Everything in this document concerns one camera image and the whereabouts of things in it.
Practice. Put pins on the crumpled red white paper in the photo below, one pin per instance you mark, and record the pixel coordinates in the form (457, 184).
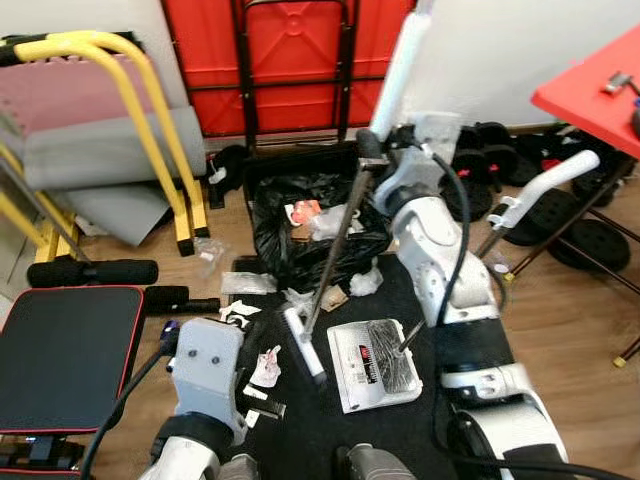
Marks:
(267, 368)

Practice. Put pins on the red table top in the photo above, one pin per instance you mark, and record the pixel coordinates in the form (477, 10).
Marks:
(590, 95)

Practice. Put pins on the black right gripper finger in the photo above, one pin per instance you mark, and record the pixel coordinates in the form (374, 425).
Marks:
(368, 148)

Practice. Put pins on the red white wrapper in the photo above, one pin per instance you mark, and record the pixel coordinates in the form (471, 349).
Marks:
(303, 212)

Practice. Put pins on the small black red-trimmed bench pad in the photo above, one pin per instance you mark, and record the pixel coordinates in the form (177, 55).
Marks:
(30, 475)

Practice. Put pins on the clear plastic cup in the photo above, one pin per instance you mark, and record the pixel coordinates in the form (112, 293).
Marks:
(502, 265)

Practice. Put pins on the long clear plastic bag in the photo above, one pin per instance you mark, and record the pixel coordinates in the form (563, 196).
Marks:
(248, 284)

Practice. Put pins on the silver robot right leg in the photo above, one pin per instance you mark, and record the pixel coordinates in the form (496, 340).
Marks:
(375, 465)

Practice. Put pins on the black floor mat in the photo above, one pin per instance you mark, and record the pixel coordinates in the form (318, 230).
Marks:
(300, 440)

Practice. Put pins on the white paper tag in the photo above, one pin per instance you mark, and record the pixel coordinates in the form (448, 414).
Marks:
(256, 391)

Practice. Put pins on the brown paper scrap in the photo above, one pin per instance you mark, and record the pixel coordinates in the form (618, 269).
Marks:
(333, 298)

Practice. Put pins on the black metal bench frame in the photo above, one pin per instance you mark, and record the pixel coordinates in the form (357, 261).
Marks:
(42, 450)

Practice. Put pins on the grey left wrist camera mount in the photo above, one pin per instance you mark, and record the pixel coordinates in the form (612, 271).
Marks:
(205, 370)

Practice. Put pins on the red folded table dark frame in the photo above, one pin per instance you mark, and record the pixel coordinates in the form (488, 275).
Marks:
(295, 60)

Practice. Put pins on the small blue packet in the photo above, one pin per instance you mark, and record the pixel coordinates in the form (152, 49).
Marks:
(168, 327)

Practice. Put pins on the yellow metal exercise frame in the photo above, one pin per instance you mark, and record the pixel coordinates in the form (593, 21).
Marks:
(190, 225)

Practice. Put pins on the silver robot leg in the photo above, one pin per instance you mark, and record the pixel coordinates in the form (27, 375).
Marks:
(238, 470)
(375, 465)

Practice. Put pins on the silver robot left leg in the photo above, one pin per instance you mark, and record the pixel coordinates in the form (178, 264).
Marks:
(238, 470)

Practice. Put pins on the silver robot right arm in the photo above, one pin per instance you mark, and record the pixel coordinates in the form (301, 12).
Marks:
(430, 250)

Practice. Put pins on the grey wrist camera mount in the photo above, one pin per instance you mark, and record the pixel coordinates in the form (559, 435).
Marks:
(205, 370)
(438, 135)

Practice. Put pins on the crumpled white tissue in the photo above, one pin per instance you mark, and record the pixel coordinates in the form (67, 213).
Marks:
(367, 282)
(298, 302)

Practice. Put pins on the pink foam mat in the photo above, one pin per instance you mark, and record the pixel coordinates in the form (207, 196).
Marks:
(70, 95)

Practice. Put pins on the white torn paper scrap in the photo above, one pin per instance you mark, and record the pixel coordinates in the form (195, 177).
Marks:
(242, 307)

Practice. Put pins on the crumpled white plastic wrap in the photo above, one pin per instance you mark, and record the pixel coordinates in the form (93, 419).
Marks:
(335, 225)

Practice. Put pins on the black weight plate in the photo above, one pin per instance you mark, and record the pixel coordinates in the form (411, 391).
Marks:
(530, 228)
(595, 250)

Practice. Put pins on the dark table leg yellow foot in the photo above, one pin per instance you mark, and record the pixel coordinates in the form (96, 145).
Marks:
(625, 352)
(575, 220)

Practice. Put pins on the black garbage bag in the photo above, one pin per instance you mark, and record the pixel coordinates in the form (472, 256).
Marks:
(280, 250)

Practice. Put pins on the black fabric case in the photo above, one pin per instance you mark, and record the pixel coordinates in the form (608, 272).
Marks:
(300, 165)

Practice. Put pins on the grey rolled mat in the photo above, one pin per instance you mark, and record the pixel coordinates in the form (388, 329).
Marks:
(90, 150)

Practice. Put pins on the small silver metal object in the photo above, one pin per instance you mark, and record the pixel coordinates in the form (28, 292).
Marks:
(617, 84)

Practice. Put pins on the small clear plastic wrapper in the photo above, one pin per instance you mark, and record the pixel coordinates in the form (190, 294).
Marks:
(212, 258)

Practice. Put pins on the large black red-trimmed bench pad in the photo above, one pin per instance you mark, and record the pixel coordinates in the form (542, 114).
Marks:
(65, 360)

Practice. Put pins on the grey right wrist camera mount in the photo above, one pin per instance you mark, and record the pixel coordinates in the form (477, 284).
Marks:
(438, 135)

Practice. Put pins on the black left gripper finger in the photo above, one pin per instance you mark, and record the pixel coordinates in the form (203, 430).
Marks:
(268, 410)

